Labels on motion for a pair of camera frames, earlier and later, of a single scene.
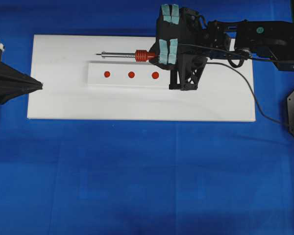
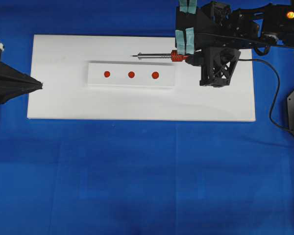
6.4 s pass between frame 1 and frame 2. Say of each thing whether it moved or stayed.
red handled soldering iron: moved
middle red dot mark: stayed
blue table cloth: stayed
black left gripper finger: stayed
